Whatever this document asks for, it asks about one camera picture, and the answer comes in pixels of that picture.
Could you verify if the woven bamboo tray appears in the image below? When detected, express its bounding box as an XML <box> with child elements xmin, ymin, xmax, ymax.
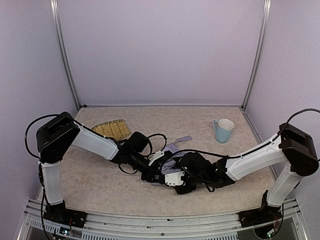
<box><xmin>92</xmin><ymin>119</ymin><xmax>131</xmax><ymax>141</ymax></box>

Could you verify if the aluminium corner post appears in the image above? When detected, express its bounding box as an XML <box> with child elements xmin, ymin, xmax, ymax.
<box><xmin>49</xmin><ymin>0</ymin><xmax>82</xmax><ymax>111</ymax></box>
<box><xmin>241</xmin><ymin>0</ymin><xmax>272</xmax><ymax>112</ymax></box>

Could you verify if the light blue plastic jug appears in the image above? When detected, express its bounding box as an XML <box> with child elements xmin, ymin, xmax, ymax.
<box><xmin>212</xmin><ymin>119</ymin><xmax>235</xmax><ymax>144</ymax></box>

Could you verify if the aluminium front rail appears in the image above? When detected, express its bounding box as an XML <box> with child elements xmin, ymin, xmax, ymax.
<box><xmin>15</xmin><ymin>199</ymin><xmax>310</xmax><ymax>240</ymax></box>

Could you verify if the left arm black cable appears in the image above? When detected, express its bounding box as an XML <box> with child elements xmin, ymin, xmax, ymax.
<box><xmin>24</xmin><ymin>114</ymin><xmax>83</xmax><ymax>161</ymax></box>

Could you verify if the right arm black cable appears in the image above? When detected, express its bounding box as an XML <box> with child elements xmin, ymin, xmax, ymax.
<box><xmin>172</xmin><ymin>108</ymin><xmax>320</xmax><ymax>161</ymax></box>

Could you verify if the aluminium corner post right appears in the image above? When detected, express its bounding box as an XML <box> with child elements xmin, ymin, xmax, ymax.
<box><xmin>241</xmin><ymin>0</ymin><xmax>272</xmax><ymax>112</ymax></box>

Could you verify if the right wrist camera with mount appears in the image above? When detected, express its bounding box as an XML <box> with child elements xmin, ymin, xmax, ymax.
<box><xmin>164</xmin><ymin>171</ymin><xmax>185</xmax><ymax>187</ymax></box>

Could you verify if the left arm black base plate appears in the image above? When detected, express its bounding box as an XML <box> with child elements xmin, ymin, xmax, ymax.
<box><xmin>43</xmin><ymin>208</ymin><xmax>87</xmax><ymax>229</ymax></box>

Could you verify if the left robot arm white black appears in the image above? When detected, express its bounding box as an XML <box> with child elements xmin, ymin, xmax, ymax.
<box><xmin>36</xmin><ymin>112</ymin><xmax>165</xmax><ymax>206</ymax></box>

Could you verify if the aluminium corner post left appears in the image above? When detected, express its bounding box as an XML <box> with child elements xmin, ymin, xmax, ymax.
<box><xmin>49</xmin><ymin>0</ymin><xmax>82</xmax><ymax>111</ymax></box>

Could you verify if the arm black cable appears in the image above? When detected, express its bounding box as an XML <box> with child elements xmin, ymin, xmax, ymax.
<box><xmin>172</xmin><ymin>108</ymin><xmax>320</xmax><ymax>161</ymax></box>
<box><xmin>24</xmin><ymin>114</ymin><xmax>83</xmax><ymax>161</ymax></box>

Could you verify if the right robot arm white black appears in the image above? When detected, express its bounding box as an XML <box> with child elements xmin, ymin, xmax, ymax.
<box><xmin>173</xmin><ymin>123</ymin><xmax>319</xmax><ymax>212</ymax></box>

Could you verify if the lilac umbrella with black lining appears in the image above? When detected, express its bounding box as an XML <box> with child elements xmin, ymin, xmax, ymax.
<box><xmin>152</xmin><ymin>135</ymin><xmax>193</xmax><ymax>186</ymax></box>

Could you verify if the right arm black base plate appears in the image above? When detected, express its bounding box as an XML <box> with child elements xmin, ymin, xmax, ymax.
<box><xmin>238</xmin><ymin>206</ymin><xmax>283</xmax><ymax>228</ymax></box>

